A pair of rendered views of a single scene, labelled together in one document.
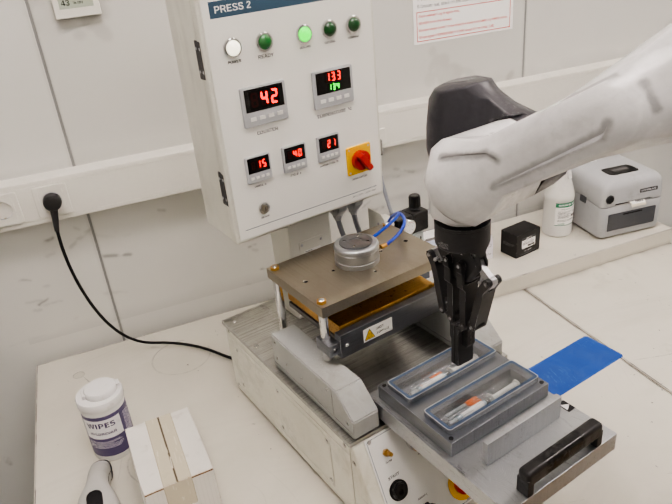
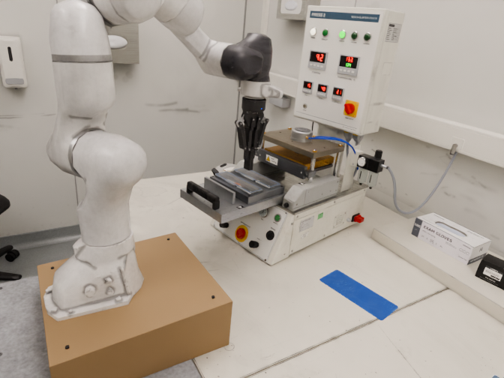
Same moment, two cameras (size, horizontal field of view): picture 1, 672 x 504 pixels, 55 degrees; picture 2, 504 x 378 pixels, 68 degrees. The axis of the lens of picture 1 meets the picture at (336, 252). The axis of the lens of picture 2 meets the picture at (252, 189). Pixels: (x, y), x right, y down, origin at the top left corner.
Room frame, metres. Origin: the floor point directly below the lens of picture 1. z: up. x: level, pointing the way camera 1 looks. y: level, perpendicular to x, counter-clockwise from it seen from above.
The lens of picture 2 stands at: (0.53, -1.33, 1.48)
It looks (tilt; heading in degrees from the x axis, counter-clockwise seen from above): 23 degrees down; 77
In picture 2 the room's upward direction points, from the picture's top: 6 degrees clockwise
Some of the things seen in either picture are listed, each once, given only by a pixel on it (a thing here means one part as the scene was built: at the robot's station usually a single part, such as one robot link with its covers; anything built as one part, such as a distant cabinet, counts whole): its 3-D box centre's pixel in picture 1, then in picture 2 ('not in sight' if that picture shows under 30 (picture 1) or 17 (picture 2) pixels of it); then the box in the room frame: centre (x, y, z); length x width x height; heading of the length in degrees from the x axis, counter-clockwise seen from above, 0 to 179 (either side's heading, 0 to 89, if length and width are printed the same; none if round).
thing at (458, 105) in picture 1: (494, 135); (248, 57); (0.74, -0.20, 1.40); 0.18 x 0.10 x 0.13; 36
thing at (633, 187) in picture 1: (605, 192); not in sight; (1.69, -0.79, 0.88); 0.25 x 0.20 x 0.17; 14
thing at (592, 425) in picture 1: (561, 455); (202, 194); (0.62, -0.27, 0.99); 0.15 x 0.02 x 0.04; 122
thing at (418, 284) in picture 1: (363, 280); (301, 151); (1.00, -0.04, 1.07); 0.22 x 0.17 x 0.10; 122
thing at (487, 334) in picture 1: (446, 317); (310, 192); (1.01, -0.19, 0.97); 0.26 x 0.05 x 0.07; 32
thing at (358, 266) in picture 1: (357, 263); (309, 146); (1.04, -0.04, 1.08); 0.31 x 0.24 x 0.13; 122
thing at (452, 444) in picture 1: (461, 390); (246, 184); (0.78, -0.17, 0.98); 0.20 x 0.17 x 0.03; 122
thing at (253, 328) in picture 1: (353, 337); (300, 182); (1.03, -0.02, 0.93); 0.46 x 0.35 x 0.01; 32
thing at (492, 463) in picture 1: (484, 412); (235, 190); (0.74, -0.20, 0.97); 0.30 x 0.22 x 0.08; 32
